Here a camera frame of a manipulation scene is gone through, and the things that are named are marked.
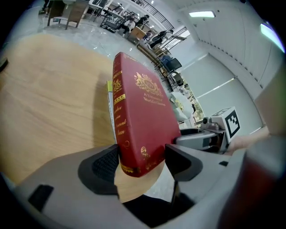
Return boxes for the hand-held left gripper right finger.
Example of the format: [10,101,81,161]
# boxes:
[164,144,246,210]

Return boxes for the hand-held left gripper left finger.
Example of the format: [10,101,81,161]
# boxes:
[13,144,155,229]

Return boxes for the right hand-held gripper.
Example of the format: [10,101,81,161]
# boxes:
[175,106,241,154]

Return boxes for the red book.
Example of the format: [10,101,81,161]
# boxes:
[111,51,182,178]

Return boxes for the person's right forearm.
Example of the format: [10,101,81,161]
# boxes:
[227,126,271,156]

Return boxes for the yellow and white book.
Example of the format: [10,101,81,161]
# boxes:
[106,80,118,144]

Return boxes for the round wooden stool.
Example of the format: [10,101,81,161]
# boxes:
[0,33,166,203]

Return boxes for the white plush armchair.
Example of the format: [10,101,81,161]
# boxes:
[170,91,195,123]

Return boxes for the grey chair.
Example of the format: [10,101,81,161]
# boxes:
[170,71,185,91]

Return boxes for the blue office chair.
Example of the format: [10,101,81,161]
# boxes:
[160,55,183,75]

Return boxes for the ceiling light panel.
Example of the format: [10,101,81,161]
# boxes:
[260,22,286,53]
[188,10,216,19]

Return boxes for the metal cart rack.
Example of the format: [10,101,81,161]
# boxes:
[99,3,126,31]

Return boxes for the wooden side table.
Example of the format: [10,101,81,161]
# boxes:
[46,0,90,30]

